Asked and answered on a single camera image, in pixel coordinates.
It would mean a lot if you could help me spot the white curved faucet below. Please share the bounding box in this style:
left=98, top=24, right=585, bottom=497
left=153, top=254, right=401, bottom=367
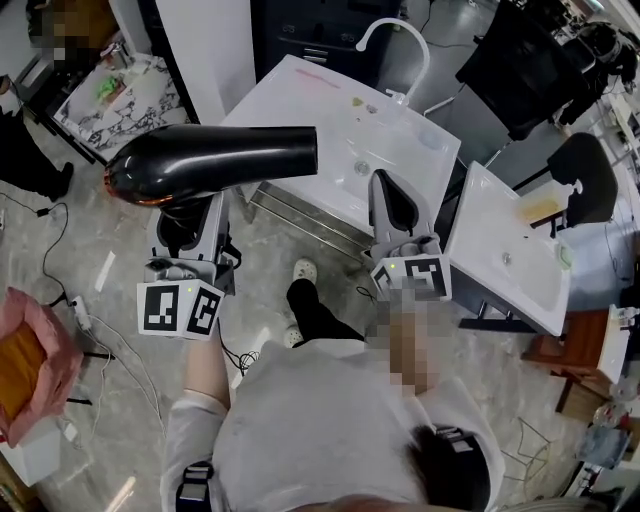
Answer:
left=355, top=17, right=432, bottom=109

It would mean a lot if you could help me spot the black shoulder strap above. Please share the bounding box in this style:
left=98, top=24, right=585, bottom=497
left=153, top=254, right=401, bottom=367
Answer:
left=174, top=460, right=216, bottom=503

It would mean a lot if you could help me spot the pink bag with orange lining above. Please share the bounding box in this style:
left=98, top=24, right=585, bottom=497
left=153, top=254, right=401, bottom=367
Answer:
left=0, top=286, right=85, bottom=450

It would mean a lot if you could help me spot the white sink table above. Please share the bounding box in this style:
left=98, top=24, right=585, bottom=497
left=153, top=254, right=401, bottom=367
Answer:
left=443, top=160, right=573, bottom=338

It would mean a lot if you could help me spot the grey vanity cabinet with handle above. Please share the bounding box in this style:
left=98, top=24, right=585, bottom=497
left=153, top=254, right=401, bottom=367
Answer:
left=447, top=264, right=537, bottom=335

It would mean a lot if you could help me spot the black side chair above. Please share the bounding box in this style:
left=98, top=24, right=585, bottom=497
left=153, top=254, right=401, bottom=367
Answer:
left=511, top=131, right=620, bottom=240

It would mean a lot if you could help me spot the white panel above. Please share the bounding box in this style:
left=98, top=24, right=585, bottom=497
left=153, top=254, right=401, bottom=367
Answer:
left=153, top=0, right=257, bottom=127

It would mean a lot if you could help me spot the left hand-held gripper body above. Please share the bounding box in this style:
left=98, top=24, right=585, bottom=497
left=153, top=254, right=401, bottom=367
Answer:
left=136, top=256, right=237, bottom=343

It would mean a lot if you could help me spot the dark drawer cabinet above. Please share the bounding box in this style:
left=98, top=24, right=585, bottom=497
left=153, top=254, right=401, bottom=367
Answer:
left=248, top=0, right=402, bottom=87

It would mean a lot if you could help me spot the person's white shirt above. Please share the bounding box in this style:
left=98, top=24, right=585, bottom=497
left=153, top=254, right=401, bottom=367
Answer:
left=158, top=337, right=506, bottom=512

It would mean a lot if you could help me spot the yellow pump soap bottle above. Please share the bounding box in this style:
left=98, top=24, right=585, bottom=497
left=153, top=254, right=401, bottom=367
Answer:
left=518, top=180, right=586, bottom=225

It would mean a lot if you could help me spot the person's left forearm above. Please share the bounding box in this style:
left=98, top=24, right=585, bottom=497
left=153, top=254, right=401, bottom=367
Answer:
left=181, top=331, right=234, bottom=407

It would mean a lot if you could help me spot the black office chair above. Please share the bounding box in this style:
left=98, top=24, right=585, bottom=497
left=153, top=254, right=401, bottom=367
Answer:
left=453, top=0, right=592, bottom=142

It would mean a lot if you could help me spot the person's black trouser leg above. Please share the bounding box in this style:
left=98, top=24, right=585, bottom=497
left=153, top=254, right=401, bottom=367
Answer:
left=285, top=278, right=367, bottom=347

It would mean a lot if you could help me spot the wooden side table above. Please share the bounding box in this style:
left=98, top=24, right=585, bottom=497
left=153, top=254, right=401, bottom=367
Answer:
left=521, top=303, right=640, bottom=417

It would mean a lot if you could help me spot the white sink basin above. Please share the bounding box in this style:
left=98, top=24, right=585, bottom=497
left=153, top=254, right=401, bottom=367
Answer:
left=219, top=53, right=463, bottom=237

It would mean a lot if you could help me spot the white power strip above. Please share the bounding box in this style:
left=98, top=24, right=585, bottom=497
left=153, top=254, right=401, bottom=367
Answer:
left=66, top=294, right=95, bottom=332

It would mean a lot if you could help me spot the marble pattern cabinet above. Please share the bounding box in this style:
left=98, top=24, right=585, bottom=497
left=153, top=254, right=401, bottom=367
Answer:
left=51, top=41, right=194, bottom=165

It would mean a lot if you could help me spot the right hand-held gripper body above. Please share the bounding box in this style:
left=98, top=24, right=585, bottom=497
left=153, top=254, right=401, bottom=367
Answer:
left=367, top=233, right=454, bottom=305

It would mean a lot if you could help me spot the black hair dryer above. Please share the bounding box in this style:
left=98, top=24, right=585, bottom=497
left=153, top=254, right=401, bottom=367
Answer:
left=103, top=124, right=320, bottom=252

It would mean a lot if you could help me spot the person's right forearm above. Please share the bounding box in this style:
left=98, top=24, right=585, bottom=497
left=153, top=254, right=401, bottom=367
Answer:
left=366, top=288, right=442, bottom=400

